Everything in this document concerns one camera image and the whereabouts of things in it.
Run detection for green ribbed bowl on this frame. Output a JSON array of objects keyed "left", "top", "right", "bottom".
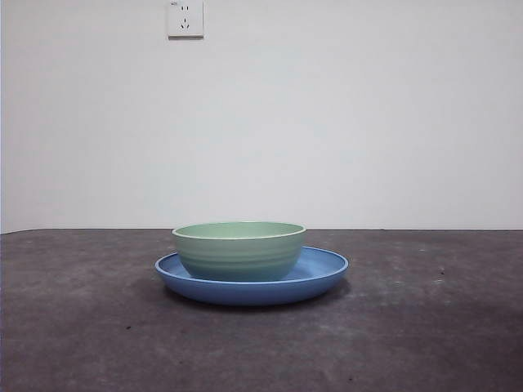
[{"left": 171, "top": 220, "right": 307, "bottom": 283}]

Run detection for white wall socket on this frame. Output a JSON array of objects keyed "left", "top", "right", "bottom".
[{"left": 168, "top": 0, "right": 205, "bottom": 41}]

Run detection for blue round plate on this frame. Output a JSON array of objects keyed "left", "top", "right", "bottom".
[{"left": 154, "top": 245, "right": 350, "bottom": 307}]

